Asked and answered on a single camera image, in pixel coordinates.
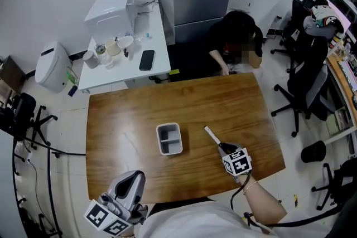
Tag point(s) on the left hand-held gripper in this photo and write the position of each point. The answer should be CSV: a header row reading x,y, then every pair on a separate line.
x,y
96,216

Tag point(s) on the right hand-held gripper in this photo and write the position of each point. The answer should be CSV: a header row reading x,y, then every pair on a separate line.
x,y
237,164

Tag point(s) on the white black pen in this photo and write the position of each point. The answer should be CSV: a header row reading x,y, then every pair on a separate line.
x,y
212,135

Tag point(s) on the white grey pen holder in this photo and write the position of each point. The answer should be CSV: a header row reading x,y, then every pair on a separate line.
x,y
167,142

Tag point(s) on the person's right forearm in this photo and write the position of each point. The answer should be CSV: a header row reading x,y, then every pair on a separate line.
x,y
265,203

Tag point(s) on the person's white shirt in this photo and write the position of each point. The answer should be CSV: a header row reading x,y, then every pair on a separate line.
x,y
195,220

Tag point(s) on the black metal stand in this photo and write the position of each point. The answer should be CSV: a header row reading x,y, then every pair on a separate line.
x,y
49,175

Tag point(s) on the black waste bin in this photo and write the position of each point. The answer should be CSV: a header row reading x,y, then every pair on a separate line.
x,y
313,151

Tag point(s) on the black grey office chair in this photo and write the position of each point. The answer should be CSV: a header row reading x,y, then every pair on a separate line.
x,y
306,69

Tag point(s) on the printed cardboard box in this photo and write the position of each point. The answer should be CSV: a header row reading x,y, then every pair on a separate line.
x,y
338,121

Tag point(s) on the dark blue small object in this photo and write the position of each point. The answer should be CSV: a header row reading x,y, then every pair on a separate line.
x,y
72,91

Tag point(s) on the white side table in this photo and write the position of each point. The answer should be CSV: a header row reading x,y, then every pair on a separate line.
x,y
125,72

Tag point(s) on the black smartphone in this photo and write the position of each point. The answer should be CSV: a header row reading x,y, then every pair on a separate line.
x,y
147,60

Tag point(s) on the green spray bottle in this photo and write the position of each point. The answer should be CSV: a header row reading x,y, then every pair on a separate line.
x,y
72,78

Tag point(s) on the curved wooden desk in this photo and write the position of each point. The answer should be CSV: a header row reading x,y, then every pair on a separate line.
x,y
334,72

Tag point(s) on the black swivel chair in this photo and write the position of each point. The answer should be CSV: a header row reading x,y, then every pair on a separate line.
x,y
25,108

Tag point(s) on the grey white cup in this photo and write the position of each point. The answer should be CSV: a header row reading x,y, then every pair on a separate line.
x,y
90,60

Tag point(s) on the clear plastic bottle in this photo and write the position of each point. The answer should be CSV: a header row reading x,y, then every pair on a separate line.
x,y
102,54

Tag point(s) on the pastel keyboard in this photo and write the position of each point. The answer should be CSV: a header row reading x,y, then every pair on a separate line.
x,y
348,75

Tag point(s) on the white trash bin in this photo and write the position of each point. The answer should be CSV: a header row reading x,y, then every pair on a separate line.
x,y
53,69

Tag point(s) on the clear bottle blue cap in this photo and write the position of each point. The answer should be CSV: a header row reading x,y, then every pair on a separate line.
x,y
142,38

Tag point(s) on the beige cup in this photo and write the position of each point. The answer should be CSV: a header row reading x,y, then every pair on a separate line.
x,y
113,47

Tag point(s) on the black mesh office chair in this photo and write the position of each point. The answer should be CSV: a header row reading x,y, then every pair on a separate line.
x,y
295,16

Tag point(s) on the white mug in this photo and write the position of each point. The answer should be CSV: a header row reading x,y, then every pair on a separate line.
x,y
125,42

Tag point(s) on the brown cabinet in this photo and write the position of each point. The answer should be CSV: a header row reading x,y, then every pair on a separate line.
x,y
11,73

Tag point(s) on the striped plush toy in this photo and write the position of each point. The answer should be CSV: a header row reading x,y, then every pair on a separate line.
x,y
323,12

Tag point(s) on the pink screen monitor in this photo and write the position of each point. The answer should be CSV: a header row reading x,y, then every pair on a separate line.
x,y
344,19

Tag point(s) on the white box appliance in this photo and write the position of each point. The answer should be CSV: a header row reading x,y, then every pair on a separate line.
x,y
108,16

